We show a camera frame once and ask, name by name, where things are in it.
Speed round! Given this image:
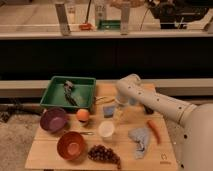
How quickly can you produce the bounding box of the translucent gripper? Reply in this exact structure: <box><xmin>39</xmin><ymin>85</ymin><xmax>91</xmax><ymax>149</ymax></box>
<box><xmin>113</xmin><ymin>95</ymin><xmax>129</xmax><ymax>121</ymax></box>

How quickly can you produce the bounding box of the blue sponge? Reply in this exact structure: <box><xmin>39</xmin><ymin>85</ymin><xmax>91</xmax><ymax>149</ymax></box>
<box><xmin>103</xmin><ymin>105</ymin><xmax>115</xmax><ymax>118</ymax></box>

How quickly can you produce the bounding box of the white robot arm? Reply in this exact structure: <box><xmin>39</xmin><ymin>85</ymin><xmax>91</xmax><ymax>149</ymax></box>
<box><xmin>115</xmin><ymin>74</ymin><xmax>213</xmax><ymax>171</ymax></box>

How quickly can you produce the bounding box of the white paper cup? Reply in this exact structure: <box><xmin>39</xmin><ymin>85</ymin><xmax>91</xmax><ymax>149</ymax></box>
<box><xmin>98</xmin><ymin>121</ymin><xmax>115</xmax><ymax>139</ymax></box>

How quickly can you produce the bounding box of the black rectangular block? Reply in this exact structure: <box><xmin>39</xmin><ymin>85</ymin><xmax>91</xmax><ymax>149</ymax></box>
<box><xmin>144</xmin><ymin>106</ymin><xmax>154</xmax><ymax>115</ymax></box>

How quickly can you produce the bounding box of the wooden board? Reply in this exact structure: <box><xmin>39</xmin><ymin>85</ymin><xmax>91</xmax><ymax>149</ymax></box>
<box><xmin>24</xmin><ymin>82</ymin><xmax>179</xmax><ymax>171</ymax></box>

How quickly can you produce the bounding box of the grey blue cloth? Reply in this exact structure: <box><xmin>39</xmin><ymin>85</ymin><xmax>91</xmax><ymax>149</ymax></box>
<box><xmin>128</xmin><ymin>127</ymin><xmax>150</xmax><ymax>159</ymax></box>

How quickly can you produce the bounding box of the orange ball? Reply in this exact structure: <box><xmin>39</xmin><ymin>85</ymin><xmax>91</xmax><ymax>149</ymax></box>
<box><xmin>76</xmin><ymin>109</ymin><xmax>90</xmax><ymax>122</ymax></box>

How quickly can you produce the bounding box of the orange carrot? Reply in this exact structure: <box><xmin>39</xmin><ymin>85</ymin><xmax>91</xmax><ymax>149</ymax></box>
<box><xmin>147</xmin><ymin>120</ymin><xmax>161</xmax><ymax>144</ymax></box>

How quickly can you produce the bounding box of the metal spoon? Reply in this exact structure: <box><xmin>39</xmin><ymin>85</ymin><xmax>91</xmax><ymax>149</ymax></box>
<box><xmin>80</xmin><ymin>132</ymin><xmax>94</xmax><ymax>135</ymax></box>

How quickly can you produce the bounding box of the green plastic tray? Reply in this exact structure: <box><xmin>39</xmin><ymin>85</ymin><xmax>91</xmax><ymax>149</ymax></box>
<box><xmin>40</xmin><ymin>76</ymin><xmax>96</xmax><ymax>110</ymax></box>

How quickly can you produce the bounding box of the bunch of dark grapes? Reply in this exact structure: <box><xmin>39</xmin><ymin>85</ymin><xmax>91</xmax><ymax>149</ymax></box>
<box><xmin>88</xmin><ymin>145</ymin><xmax>121</xmax><ymax>170</ymax></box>

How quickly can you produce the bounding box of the metal tool in tray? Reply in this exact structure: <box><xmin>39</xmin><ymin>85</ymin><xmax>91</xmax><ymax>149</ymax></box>
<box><xmin>63</xmin><ymin>80</ymin><xmax>77</xmax><ymax>106</ymax></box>

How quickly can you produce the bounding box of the orange copper bowl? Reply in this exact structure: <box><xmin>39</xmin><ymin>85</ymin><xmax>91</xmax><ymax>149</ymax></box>
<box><xmin>57</xmin><ymin>131</ymin><xmax>86</xmax><ymax>160</ymax></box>

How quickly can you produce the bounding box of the purple bowl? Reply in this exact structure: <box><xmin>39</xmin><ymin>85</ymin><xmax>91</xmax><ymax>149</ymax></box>
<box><xmin>40</xmin><ymin>107</ymin><xmax>67</xmax><ymax>133</ymax></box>

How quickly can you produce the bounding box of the green background box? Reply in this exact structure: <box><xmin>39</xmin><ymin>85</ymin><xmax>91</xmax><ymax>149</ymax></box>
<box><xmin>98</xmin><ymin>20</ymin><xmax>120</xmax><ymax>30</ymax></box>

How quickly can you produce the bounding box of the orange red background object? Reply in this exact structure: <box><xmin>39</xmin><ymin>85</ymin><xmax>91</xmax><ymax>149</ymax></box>
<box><xmin>79</xmin><ymin>23</ymin><xmax>92</xmax><ymax>30</ymax></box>

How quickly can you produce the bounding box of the black background machine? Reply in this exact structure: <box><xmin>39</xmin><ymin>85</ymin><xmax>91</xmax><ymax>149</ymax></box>
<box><xmin>147</xmin><ymin>0</ymin><xmax>213</xmax><ymax>29</ymax></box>

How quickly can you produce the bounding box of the yellow handled tool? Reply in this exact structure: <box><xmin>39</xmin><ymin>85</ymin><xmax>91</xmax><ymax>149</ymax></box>
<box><xmin>95</xmin><ymin>96</ymin><xmax>115</xmax><ymax>104</ymax></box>

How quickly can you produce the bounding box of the grey metal post left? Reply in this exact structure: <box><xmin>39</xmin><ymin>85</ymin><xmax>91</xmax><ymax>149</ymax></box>
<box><xmin>55</xmin><ymin>3</ymin><xmax>70</xmax><ymax>36</ymax></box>

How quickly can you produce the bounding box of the grey metal post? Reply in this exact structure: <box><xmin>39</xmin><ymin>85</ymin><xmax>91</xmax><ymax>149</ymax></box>
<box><xmin>120</xmin><ymin>1</ymin><xmax>130</xmax><ymax>35</ymax></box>
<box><xmin>55</xmin><ymin>3</ymin><xmax>70</xmax><ymax>36</ymax></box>

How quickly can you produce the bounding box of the grey metal post right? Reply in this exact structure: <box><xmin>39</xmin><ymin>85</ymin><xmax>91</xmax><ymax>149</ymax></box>
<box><xmin>120</xmin><ymin>1</ymin><xmax>130</xmax><ymax>35</ymax></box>

